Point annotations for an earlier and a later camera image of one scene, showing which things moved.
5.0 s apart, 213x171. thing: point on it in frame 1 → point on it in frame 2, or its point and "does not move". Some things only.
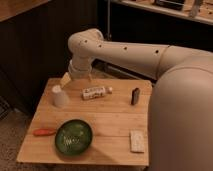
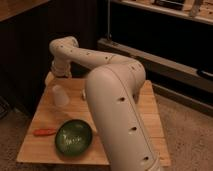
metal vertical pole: (108, 19) does not move
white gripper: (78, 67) → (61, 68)
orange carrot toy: (43, 132) does not move
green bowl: (73, 137) does not move
